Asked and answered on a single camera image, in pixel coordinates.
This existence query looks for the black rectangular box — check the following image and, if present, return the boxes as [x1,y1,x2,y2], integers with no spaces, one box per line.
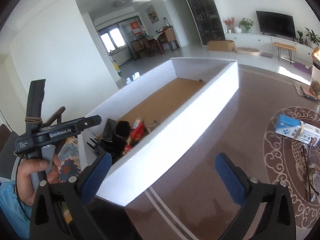
[100,118,117,142]

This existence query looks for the red foil packet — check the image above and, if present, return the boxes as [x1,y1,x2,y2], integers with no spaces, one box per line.
[123,118,145,155]

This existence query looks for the blue white ointment box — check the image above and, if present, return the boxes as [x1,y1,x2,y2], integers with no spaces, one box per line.
[275,114,319,147]

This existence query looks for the gold pearl hair claw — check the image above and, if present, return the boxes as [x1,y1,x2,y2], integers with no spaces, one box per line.
[146,117,159,133]

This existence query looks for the person left hand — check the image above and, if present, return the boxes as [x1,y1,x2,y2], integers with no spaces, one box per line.
[16,152,61,207]

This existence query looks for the white cardboard box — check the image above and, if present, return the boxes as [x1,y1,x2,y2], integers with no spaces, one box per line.
[78,57,239,206]

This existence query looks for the dining table with chairs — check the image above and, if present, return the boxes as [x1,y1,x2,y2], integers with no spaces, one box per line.
[131,26,180,57]

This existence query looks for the clear jar on tray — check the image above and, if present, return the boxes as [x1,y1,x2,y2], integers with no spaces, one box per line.
[296,47,319,102]

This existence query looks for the brown cardboard carton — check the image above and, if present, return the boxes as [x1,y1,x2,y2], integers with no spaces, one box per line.
[207,40,235,52]

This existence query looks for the dark display cabinet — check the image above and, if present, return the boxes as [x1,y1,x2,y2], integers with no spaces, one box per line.
[187,0,225,45]

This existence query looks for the white tv cabinet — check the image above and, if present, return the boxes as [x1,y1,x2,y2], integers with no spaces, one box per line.
[225,33,313,62]

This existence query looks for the wooden bench stool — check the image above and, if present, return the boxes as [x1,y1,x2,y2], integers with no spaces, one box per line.
[273,42,297,65]

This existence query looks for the red flower vase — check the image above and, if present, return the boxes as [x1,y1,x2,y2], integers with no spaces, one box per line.
[223,17,235,33]

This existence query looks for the green potted plant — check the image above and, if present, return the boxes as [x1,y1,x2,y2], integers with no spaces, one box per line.
[239,18,254,33]

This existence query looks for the black flat television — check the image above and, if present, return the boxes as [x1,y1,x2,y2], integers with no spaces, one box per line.
[256,11,296,38]

